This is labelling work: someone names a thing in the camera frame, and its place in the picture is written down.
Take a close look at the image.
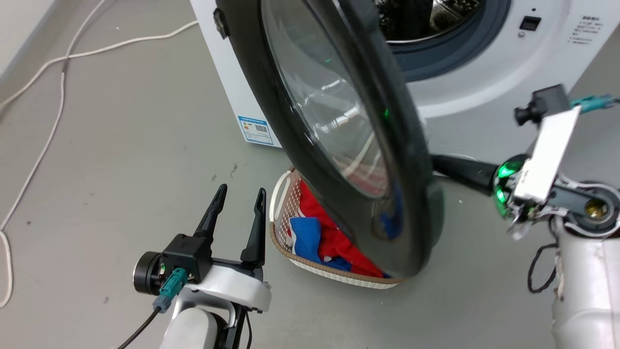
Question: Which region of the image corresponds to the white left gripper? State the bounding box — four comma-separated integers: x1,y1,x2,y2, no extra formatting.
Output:
186,184,272,313

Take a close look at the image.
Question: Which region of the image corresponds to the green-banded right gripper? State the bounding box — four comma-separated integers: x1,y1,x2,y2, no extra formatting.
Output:
431,154,571,237

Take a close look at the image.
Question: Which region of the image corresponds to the black round glass washer door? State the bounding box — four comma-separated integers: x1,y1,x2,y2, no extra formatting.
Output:
215,0,445,280

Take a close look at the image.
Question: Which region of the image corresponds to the white front-load washing machine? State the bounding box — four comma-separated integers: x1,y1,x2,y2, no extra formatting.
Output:
190,0,620,165

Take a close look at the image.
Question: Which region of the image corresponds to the grey-blue rubber door gasket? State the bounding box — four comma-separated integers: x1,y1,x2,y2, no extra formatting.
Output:
387,0,512,83

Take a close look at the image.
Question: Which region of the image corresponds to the steel washing machine drum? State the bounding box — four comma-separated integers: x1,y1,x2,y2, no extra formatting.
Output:
373,0,485,44

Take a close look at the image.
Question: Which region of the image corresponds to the white beige woven laundry basket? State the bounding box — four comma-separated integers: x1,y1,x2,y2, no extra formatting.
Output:
269,167,405,290

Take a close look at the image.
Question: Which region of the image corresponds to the blue garment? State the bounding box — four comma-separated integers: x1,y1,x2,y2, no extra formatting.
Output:
289,216,352,272

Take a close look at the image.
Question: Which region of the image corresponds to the blue energy label sticker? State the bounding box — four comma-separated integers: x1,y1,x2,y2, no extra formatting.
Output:
237,115,276,146

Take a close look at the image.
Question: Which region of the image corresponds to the red garment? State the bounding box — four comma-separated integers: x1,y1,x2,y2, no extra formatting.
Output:
297,179,389,278

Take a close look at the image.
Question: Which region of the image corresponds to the white warning text sticker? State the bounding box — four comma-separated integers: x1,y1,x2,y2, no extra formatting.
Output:
569,15,606,47

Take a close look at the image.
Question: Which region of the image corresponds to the white right camera bracket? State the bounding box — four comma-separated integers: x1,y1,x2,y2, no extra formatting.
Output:
512,106,582,205

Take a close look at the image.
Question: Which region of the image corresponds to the teal left camera connector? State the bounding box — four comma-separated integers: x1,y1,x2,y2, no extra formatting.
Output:
153,268,189,314

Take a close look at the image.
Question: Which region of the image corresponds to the teal camera connector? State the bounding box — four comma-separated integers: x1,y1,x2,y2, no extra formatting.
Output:
570,94,619,113
153,268,189,314

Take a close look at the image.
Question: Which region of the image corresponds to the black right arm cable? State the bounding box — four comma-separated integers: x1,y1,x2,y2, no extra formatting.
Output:
527,242,558,294

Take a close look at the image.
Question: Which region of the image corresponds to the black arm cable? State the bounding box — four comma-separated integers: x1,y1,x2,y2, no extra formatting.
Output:
527,242,558,294
115,307,161,349

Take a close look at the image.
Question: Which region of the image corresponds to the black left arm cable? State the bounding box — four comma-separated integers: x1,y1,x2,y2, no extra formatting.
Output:
115,307,161,349

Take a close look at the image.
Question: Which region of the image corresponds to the teal right camera connector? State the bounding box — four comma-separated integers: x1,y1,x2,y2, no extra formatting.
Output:
570,94,619,113

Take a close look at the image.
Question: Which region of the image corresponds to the thin white floor cable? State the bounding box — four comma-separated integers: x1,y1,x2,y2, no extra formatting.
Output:
0,0,106,309

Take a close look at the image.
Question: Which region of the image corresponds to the white power cable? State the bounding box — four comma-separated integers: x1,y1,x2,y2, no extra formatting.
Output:
0,20,200,108

